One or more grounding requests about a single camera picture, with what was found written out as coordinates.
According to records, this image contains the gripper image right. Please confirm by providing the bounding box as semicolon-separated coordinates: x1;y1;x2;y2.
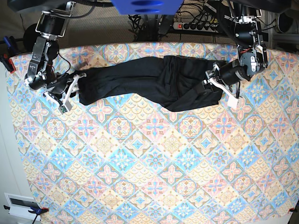
206;59;248;86

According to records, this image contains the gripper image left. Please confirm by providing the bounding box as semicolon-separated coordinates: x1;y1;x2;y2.
45;73;79;99

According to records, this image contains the black t-shirt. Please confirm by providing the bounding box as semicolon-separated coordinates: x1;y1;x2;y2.
78;56;223;112

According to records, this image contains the robot arm image left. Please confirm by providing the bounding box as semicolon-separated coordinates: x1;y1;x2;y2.
24;1;75;99

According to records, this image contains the white power strip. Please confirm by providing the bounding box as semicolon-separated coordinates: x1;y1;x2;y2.
172;22;218;33

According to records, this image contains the black round speaker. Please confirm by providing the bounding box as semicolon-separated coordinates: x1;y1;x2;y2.
23;23;40;52

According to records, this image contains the red black clamp upper left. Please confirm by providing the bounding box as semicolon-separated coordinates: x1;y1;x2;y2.
0;36;16;74

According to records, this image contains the white round device upper right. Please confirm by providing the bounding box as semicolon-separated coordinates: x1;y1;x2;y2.
278;13;293;33

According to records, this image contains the patterned tablecloth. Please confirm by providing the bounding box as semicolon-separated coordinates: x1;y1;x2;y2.
6;50;299;224

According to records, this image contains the blue clamp lower left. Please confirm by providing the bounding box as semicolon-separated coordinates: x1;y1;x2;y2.
3;205;49;224

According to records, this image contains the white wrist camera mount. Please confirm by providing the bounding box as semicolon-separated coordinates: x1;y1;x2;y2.
202;76;241;109
43;72;87;115

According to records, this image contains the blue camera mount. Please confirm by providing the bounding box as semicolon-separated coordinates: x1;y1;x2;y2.
111;0;183;15

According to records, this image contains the white wall vent box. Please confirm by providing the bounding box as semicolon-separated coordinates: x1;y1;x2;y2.
4;193;39;221

